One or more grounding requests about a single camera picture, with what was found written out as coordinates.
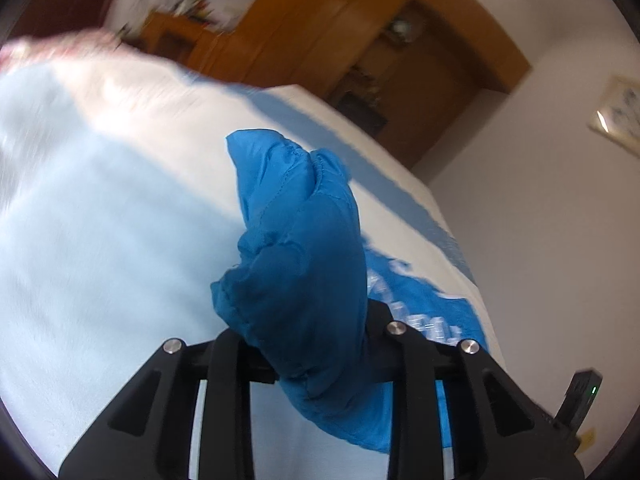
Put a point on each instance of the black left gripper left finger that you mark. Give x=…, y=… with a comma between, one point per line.
x=251, y=365

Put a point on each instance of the black television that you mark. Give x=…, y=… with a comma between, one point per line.
x=361, y=114

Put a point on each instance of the blue puffer jacket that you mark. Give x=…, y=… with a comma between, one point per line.
x=300, y=293

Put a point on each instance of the black camera on mount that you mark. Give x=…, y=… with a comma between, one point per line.
x=576, y=405

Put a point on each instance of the dark red wooden headboard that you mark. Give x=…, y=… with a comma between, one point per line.
x=45, y=18

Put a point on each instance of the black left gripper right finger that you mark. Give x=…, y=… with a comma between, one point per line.
x=384, y=352

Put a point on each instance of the white and blue bed blanket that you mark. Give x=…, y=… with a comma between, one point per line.
x=119, y=210

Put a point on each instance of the wooden desk with items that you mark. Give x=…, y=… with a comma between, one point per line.
x=184, y=41

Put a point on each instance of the wooden wardrobe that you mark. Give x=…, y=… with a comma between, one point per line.
x=425, y=61

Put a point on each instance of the framed wall picture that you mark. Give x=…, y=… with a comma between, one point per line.
x=617, y=115

